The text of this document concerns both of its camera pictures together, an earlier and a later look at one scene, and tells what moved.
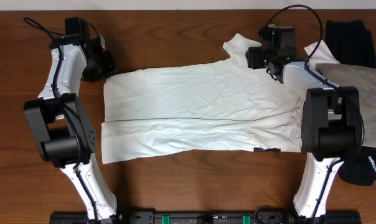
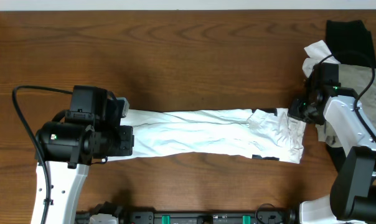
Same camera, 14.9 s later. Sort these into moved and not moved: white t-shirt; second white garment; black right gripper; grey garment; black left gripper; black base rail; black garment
Moved: white t-shirt; black right gripper; black left gripper
Not moved: black base rail; grey garment; black garment; second white garment
